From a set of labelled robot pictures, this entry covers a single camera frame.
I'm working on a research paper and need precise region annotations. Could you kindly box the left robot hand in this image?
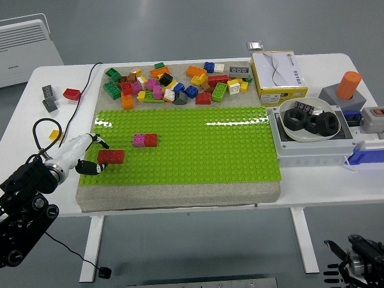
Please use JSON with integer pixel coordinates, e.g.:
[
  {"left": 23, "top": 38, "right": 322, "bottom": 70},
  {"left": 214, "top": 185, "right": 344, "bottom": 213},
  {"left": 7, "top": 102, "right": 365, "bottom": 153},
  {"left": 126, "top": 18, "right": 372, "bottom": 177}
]
[{"left": 44, "top": 133, "right": 110, "bottom": 176}]

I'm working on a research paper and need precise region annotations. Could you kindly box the purple circuit board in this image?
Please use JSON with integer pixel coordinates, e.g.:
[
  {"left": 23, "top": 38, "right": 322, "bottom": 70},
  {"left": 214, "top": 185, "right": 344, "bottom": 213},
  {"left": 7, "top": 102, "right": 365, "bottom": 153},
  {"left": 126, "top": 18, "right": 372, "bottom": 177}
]
[{"left": 293, "top": 100, "right": 314, "bottom": 115}]

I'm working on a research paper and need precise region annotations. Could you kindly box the orange building brick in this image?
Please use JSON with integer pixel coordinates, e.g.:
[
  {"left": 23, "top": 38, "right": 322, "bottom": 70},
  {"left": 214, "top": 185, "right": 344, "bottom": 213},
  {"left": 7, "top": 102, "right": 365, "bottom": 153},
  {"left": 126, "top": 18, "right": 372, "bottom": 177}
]
[{"left": 121, "top": 94, "right": 135, "bottom": 110}]

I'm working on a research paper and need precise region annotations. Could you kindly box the white panel heater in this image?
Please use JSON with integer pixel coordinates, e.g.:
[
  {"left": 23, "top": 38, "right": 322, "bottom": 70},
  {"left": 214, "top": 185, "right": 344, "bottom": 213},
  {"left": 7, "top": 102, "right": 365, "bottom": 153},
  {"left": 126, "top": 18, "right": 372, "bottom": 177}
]
[{"left": 0, "top": 13, "right": 64, "bottom": 88}]

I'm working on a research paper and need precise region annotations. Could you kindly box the lime green long brick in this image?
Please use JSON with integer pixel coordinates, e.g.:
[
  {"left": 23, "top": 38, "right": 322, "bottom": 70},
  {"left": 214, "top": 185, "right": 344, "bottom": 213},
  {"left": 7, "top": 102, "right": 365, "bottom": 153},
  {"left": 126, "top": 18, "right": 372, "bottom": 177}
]
[{"left": 211, "top": 82, "right": 228, "bottom": 103}]

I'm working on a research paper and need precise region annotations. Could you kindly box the white bowl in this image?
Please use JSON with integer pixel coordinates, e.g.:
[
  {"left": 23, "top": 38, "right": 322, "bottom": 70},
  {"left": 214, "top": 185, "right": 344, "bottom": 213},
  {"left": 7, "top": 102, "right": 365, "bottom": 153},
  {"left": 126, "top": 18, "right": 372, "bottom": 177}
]
[{"left": 278, "top": 97, "right": 342, "bottom": 142}]

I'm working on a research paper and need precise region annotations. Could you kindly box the grey block holder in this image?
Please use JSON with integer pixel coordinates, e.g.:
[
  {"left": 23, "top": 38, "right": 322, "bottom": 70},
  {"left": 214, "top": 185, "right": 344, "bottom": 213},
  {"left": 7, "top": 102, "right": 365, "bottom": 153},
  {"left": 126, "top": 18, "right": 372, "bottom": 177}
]
[{"left": 318, "top": 83, "right": 367, "bottom": 112}]

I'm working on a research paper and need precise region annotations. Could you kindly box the grey switch box red button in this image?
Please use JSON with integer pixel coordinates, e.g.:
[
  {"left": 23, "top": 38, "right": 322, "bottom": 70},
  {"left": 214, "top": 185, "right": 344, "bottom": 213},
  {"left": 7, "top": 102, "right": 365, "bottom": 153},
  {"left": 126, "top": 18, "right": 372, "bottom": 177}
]
[{"left": 359, "top": 106, "right": 384, "bottom": 133}]

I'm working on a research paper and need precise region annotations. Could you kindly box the red building brick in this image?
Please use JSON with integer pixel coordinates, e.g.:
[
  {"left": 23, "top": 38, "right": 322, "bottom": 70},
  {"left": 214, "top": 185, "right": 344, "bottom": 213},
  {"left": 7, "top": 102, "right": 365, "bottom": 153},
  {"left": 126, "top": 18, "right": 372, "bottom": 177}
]
[{"left": 194, "top": 92, "right": 212, "bottom": 105}]

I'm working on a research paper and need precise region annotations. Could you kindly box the green studded baseplate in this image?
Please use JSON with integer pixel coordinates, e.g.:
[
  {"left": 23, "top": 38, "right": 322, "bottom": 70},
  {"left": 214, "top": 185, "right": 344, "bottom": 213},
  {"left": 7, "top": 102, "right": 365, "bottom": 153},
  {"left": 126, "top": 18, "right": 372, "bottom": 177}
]
[{"left": 78, "top": 104, "right": 283, "bottom": 186}]

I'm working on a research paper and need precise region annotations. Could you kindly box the thick black hand cable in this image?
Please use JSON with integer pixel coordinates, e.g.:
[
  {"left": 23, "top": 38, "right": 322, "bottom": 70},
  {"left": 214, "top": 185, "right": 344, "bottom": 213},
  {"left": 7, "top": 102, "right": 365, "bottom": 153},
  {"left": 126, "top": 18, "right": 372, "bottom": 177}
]
[{"left": 32, "top": 118, "right": 63, "bottom": 157}]

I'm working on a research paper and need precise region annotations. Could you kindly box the red sloped brick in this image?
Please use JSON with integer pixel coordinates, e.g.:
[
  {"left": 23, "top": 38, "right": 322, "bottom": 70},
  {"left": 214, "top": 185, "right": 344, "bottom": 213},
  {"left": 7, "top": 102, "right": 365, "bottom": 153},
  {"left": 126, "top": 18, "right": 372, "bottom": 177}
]
[{"left": 62, "top": 88, "right": 82, "bottom": 101}]

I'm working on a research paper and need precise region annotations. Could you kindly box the blue and black clamp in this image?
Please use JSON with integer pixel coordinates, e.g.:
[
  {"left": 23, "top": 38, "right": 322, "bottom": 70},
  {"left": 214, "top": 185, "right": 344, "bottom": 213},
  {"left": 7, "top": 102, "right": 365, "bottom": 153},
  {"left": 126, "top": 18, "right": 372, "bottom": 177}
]
[{"left": 341, "top": 110, "right": 362, "bottom": 127}]

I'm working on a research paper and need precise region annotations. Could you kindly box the blue plastic block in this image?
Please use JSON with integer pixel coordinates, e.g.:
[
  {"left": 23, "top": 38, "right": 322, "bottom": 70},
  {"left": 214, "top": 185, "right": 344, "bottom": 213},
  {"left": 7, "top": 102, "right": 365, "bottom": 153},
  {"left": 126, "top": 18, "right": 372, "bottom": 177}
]
[{"left": 347, "top": 148, "right": 384, "bottom": 165}]

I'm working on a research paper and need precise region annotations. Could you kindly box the red long brick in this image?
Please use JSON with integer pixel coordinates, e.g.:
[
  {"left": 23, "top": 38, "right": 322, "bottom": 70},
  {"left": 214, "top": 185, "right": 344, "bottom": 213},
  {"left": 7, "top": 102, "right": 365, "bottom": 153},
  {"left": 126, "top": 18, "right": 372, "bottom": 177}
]
[
  {"left": 206, "top": 74, "right": 230, "bottom": 88},
  {"left": 97, "top": 149, "right": 125, "bottom": 165}
]

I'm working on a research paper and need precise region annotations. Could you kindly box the grey studded brick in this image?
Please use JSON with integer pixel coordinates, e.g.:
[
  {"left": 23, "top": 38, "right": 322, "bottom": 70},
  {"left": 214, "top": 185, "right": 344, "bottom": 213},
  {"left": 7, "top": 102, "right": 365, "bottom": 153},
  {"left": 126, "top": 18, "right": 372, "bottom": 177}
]
[{"left": 41, "top": 85, "right": 57, "bottom": 100}]

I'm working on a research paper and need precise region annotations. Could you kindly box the lime green flat plate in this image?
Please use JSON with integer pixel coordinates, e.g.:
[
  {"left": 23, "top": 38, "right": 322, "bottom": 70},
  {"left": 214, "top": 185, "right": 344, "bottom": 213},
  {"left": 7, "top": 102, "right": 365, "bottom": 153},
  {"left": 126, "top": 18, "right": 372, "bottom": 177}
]
[{"left": 143, "top": 91, "right": 165, "bottom": 104}]

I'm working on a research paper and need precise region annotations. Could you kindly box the orange cylinder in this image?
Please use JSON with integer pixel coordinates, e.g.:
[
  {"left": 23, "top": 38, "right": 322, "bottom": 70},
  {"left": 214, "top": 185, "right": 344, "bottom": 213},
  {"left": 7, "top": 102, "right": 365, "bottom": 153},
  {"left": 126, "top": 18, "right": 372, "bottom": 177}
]
[{"left": 335, "top": 70, "right": 362, "bottom": 100}]

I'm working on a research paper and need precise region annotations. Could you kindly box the white table leg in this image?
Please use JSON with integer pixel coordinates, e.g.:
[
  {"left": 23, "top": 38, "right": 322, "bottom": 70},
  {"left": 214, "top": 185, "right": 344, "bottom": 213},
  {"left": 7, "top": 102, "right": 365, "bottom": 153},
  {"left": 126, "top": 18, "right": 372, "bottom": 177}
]
[
  {"left": 79, "top": 214, "right": 105, "bottom": 283},
  {"left": 289, "top": 207, "right": 319, "bottom": 274}
]

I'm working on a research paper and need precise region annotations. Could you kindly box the grey junction box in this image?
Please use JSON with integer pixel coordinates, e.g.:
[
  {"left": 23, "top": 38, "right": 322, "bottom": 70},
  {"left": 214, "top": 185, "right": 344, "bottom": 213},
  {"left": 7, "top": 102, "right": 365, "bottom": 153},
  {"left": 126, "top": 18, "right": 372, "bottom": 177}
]
[{"left": 266, "top": 105, "right": 358, "bottom": 167}]

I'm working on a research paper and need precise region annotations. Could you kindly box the white plastic rail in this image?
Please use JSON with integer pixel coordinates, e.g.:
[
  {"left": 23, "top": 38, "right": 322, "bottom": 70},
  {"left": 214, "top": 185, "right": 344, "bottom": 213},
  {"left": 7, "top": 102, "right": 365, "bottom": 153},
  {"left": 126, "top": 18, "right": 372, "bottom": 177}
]
[{"left": 349, "top": 125, "right": 384, "bottom": 152}]

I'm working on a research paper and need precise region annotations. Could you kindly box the yellow and white cardboard box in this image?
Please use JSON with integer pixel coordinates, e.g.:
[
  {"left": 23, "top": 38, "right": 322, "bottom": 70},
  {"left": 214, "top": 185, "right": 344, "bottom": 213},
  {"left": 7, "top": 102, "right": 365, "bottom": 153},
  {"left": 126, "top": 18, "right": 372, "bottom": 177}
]
[{"left": 250, "top": 50, "right": 309, "bottom": 106}]

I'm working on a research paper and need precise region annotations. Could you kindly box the small dark green brick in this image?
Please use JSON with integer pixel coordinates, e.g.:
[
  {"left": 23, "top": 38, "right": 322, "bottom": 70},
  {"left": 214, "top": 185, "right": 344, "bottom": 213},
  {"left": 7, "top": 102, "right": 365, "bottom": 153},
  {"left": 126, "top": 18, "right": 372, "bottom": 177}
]
[{"left": 104, "top": 67, "right": 122, "bottom": 82}]

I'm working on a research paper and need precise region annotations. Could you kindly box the long dark green brick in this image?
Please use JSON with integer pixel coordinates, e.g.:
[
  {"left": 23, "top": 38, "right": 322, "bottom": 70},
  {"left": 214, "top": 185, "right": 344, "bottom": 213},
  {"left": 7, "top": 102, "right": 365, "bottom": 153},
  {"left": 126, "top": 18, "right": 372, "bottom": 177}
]
[{"left": 103, "top": 81, "right": 122, "bottom": 101}]

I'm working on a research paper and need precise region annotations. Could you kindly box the large black nut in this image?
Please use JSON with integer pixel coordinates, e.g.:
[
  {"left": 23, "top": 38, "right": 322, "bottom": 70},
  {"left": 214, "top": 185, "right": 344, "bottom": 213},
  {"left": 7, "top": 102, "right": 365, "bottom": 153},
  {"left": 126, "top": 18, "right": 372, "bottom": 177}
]
[
  {"left": 283, "top": 108, "right": 308, "bottom": 131},
  {"left": 304, "top": 114, "right": 320, "bottom": 134},
  {"left": 315, "top": 111, "right": 341, "bottom": 138}
]

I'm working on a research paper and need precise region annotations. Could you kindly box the white cable tie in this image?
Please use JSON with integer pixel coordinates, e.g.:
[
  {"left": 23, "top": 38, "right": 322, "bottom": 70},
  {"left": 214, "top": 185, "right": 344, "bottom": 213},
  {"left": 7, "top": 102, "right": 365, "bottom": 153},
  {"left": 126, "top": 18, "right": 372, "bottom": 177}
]
[{"left": 341, "top": 157, "right": 356, "bottom": 172}]

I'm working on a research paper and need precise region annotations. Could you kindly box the grey sloped brick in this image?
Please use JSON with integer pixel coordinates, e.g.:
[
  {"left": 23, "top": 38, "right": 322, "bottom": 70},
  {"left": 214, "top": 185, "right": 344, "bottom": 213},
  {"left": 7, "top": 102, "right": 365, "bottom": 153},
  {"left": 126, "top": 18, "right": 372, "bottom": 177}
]
[{"left": 172, "top": 91, "right": 188, "bottom": 106}]

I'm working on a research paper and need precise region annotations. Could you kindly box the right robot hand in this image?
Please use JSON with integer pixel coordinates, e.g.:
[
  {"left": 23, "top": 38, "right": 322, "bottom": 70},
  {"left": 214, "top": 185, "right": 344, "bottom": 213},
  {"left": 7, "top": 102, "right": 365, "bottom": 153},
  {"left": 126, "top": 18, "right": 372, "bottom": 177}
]
[{"left": 322, "top": 239, "right": 353, "bottom": 288}]

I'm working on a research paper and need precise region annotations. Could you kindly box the grey long brick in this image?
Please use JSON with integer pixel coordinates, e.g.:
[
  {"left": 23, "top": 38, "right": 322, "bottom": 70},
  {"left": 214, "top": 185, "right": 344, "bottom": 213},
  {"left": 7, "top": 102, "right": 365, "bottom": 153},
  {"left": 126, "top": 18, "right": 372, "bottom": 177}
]
[{"left": 227, "top": 65, "right": 251, "bottom": 79}]

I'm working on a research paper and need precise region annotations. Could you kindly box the thin black cord with plug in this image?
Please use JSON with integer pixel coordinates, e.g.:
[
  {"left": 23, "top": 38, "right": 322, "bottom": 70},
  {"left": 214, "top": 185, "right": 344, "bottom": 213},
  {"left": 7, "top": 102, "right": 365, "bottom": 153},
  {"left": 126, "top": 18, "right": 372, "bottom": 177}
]
[{"left": 44, "top": 62, "right": 112, "bottom": 279}]

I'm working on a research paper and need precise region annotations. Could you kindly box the orange long brick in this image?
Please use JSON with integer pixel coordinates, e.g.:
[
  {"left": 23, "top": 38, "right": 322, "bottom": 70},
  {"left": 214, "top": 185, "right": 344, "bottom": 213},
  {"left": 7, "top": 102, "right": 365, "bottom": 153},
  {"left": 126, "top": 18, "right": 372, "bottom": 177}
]
[
  {"left": 149, "top": 66, "right": 171, "bottom": 79},
  {"left": 185, "top": 65, "right": 208, "bottom": 78}
]

